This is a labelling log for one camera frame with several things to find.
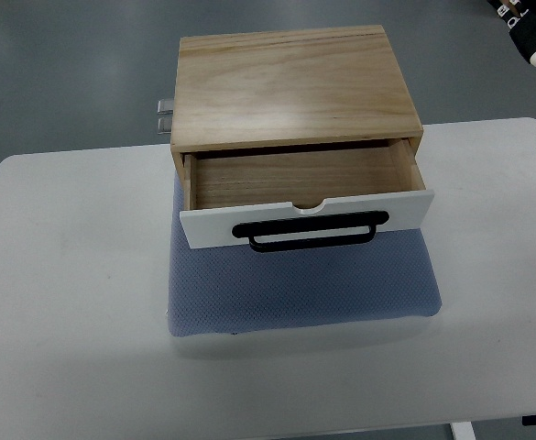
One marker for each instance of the white table leg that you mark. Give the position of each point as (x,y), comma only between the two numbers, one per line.
(463,431)

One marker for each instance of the upper grey metal clamp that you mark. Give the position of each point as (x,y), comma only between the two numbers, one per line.
(165,106)

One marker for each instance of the blue mesh cushion mat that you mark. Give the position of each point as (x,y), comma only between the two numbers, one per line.
(236,290)

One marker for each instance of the white drawer black handle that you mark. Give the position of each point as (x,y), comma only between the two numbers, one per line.
(286,198)

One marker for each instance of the lower grey metal clamp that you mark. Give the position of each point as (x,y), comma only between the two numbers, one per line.
(164,125)

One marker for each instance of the wooden drawer cabinet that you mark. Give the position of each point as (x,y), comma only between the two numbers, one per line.
(285,88)

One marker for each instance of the grey metal clamp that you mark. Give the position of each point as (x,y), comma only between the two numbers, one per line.
(165,106)
(164,125)

